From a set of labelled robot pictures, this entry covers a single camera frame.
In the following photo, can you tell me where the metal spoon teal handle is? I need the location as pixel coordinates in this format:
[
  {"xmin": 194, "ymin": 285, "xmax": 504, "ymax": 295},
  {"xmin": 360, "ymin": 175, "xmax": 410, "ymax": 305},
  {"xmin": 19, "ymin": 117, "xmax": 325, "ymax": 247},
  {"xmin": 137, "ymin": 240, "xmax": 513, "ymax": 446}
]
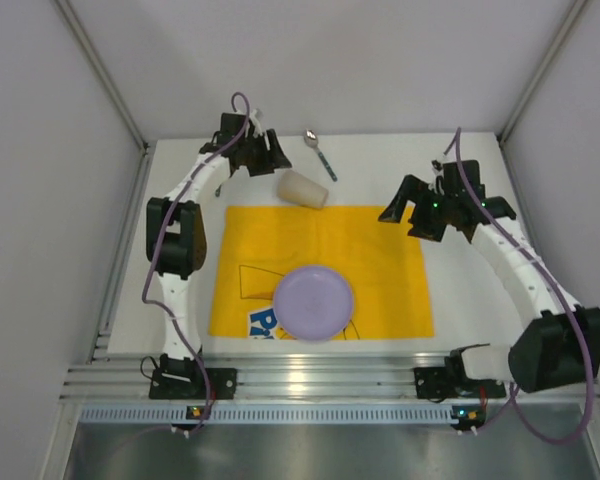
[{"xmin": 303, "ymin": 129, "xmax": 338, "ymax": 182}]

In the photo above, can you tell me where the beige paper cup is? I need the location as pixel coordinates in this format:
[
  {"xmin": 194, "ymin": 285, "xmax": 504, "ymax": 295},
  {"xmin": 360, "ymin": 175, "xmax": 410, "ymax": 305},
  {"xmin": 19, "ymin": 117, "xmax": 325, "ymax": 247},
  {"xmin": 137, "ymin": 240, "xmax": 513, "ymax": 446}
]
[{"xmin": 276, "ymin": 170, "xmax": 329, "ymax": 210}]

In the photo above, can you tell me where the slotted grey cable duct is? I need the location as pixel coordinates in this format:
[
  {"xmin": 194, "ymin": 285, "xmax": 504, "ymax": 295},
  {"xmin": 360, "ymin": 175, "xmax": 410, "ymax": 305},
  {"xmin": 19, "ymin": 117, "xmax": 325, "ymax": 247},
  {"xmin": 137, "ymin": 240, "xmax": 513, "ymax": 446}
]
[{"xmin": 79, "ymin": 403, "xmax": 483, "ymax": 426}]

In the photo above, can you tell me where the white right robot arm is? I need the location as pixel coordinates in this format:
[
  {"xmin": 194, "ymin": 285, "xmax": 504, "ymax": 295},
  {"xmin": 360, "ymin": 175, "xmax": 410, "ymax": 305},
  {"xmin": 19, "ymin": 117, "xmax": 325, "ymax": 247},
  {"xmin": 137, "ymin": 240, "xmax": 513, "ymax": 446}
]
[{"xmin": 378, "ymin": 160, "xmax": 600, "ymax": 393}]

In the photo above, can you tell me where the aluminium frame post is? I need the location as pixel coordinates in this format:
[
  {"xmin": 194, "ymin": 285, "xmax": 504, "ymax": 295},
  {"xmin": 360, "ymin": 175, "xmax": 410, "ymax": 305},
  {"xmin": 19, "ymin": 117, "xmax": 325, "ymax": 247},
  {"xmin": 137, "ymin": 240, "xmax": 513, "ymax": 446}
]
[
  {"xmin": 51, "ymin": 0, "xmax": 148, "ymax": 151},
  {"xmin": 496, "ymin": 0, "xmax": 591, "ymax": 148}
]

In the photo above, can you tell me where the purple plastic plate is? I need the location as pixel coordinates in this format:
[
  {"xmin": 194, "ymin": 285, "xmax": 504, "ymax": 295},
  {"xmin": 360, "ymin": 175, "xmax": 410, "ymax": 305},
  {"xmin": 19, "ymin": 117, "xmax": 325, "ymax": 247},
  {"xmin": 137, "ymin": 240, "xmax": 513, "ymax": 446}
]
[{"xmin": 272, "ymin": 265, "xmax": 354, "ymax": 342}]

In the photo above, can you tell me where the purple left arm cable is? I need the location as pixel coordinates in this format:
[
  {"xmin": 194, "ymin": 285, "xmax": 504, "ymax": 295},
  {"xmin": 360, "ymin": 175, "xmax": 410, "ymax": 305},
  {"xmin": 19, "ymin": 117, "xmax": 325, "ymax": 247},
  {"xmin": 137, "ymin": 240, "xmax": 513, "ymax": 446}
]
[{"xmin": 140, "ymin": 92, "xmax": 254, "ymax": 436}]

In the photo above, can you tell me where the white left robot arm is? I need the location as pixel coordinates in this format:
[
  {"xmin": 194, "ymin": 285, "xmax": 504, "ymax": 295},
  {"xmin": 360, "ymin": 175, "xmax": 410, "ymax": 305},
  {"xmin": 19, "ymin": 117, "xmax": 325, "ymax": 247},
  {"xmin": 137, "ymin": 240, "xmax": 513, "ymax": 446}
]
[{"xmin": 141, "ymin": 110, "xmax": 291, "ymax": 386}]

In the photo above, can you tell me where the aluminium mounting rail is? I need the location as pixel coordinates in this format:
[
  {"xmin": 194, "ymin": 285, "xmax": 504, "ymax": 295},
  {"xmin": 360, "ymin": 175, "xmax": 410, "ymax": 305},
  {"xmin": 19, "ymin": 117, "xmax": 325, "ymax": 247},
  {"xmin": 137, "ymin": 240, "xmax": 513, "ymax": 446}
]
[{"xmin": 59, "ymin": 319, "xmax": 600, "ymax": 404}]

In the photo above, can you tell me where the yellow pikachu cloth placemat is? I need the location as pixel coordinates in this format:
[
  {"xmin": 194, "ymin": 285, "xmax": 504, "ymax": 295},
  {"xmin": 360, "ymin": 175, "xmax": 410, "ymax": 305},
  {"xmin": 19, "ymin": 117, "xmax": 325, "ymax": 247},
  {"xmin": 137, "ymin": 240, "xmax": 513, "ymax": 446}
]
[{"xmin": 209, "ymin": 206, "xmax": 434, "ymax": 341}]

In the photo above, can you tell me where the left aluminium frame post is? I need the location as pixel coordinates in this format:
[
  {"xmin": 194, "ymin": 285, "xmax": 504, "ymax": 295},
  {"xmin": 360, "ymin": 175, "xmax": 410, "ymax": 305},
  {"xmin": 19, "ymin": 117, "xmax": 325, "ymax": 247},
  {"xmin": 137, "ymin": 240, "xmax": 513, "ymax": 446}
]
[{"xmin": 51, "ymin": 0, "xmax": 148, "ymax": 151}]

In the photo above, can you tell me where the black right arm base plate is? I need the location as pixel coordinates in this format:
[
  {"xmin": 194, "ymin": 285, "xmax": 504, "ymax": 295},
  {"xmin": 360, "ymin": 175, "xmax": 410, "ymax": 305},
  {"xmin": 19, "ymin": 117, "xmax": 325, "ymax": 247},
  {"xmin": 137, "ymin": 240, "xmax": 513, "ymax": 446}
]
[{"xmin": 413, "ymin": 367, "xmax": 506, "ymax": 403}]

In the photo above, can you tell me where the right aluminium frame post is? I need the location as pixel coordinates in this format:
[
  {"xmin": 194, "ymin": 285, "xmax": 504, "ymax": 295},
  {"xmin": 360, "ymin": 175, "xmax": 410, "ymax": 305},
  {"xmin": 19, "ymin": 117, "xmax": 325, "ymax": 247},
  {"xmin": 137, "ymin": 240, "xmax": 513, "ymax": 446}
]
[{"xmin": 496, "ymin": 0, "xmax": 591, "ymax": 148}]

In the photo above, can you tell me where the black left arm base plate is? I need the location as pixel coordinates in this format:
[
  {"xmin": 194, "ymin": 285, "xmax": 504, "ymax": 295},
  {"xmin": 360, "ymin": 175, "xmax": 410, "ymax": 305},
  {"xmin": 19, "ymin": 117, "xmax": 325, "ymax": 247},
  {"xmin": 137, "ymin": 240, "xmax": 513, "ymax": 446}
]
[{"xmin": 149, "ymin": 368, "xmax": 238, "ymax": 400}]

